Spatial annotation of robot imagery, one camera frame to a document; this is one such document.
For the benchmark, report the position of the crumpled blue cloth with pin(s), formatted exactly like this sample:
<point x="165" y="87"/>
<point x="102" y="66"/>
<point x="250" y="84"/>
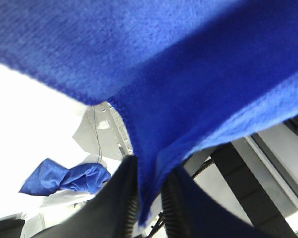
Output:
<point x="50" y="177"/>

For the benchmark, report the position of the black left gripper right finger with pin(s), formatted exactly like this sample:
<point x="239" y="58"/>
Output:
<point x="190" y="213"/>

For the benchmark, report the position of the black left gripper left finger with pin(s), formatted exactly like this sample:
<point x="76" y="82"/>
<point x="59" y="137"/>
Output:
<point x="110" y="214"/>

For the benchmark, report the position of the blue microfiber towel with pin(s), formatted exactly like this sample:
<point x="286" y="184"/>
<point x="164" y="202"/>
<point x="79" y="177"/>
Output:
<point x="183" y="74"/>

